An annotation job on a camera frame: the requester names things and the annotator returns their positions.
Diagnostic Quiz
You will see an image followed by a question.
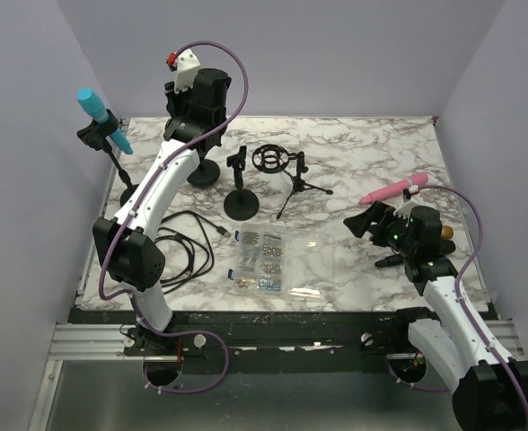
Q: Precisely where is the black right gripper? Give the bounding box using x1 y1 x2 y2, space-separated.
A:
346 198 418 256

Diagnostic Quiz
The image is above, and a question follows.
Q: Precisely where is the pink microphone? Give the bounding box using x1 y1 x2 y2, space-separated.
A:
359 172 429 205

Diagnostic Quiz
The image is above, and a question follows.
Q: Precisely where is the gold microphone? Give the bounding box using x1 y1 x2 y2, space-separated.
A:
440 225 453 241

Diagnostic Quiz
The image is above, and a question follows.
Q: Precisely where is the black clip round-base stand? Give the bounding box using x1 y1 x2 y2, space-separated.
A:
75 114 142 210

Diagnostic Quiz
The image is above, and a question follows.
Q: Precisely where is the black microphone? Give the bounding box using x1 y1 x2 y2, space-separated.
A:
374 241 456 268

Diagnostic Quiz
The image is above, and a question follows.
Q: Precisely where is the blue microphone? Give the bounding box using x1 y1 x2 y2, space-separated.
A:
76 87 133 154

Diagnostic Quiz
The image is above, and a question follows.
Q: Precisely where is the black tripod shock-mount stand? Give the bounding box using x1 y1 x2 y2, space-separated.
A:
251 144 333 220

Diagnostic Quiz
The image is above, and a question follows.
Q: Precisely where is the black round-base mic stand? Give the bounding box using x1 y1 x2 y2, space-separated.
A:
224 145 260 221

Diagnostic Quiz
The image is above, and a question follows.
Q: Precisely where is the black shock-mount round-base stand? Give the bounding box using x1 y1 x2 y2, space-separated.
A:
187 159 220 189

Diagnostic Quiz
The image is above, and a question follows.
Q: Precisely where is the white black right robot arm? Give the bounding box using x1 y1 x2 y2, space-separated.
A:
344 201 528 430

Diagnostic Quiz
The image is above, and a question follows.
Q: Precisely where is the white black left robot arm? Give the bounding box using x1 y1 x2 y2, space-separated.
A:
92 67 232 355

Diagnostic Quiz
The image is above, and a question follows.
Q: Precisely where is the clear plastic screw box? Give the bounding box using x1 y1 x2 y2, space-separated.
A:
227 223 335 303

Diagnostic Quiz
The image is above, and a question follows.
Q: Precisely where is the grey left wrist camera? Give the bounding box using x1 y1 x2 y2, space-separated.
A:
167 49 201 93

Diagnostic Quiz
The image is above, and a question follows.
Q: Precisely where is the black usb cable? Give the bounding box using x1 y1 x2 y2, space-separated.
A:
154 210 232 296

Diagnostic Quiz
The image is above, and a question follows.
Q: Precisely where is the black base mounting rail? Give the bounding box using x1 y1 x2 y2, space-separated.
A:
68 307 437 374

